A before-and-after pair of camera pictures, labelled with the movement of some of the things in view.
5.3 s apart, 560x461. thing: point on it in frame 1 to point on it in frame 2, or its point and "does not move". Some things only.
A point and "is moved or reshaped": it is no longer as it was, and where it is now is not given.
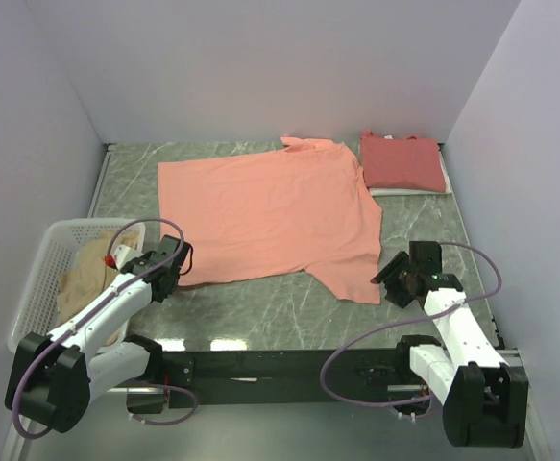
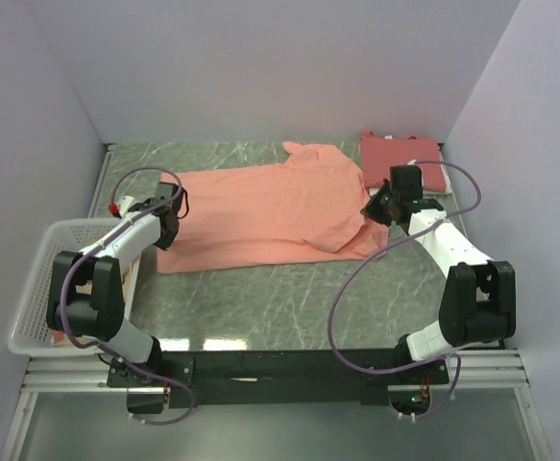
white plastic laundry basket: x=38 y=312 does not move
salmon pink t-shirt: x=300 y=206 is moved or reshaped
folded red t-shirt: x=401 y=162 does not move
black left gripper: x=145 y=256 to x=165 y=243
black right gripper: x=400 y=262 to x=371 y=209
